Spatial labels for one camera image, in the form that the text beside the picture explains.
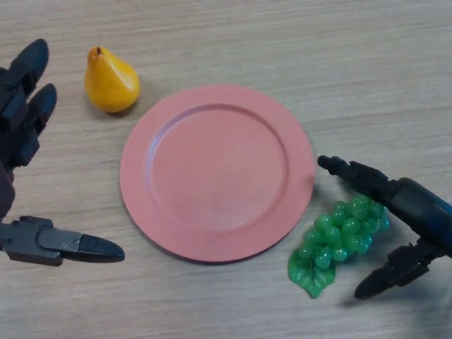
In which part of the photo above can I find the green grape bunch with leaf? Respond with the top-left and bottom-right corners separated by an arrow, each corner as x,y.
287,195 -> 391,299

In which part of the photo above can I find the yellow pear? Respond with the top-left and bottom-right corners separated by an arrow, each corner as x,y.
84,46 -> 141,114

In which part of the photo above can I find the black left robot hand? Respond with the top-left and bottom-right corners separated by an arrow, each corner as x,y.
0,38 -> 126,268

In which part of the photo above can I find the pink round plate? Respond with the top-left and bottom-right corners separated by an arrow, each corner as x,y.
119,83 -> 316,265

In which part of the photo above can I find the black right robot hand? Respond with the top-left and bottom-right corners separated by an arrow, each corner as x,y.
317,154 -> 452,301

